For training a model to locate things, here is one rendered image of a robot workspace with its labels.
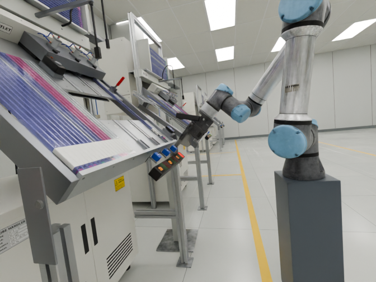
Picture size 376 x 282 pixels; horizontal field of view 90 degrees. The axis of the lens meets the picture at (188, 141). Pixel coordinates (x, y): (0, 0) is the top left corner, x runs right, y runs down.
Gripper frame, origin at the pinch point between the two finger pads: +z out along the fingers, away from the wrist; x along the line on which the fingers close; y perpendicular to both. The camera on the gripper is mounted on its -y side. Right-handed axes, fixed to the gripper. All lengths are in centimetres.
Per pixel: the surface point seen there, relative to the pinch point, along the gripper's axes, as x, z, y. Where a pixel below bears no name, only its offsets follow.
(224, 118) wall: 749, -16, -16
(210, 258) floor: 17, 45, 56
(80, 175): -58, 1, -2
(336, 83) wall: 748, -376, 227
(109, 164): -49.4, 0.8, -2.5
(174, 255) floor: 17, 61, 40
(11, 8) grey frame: -28, -6, -79
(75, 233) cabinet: -32, 44, -5
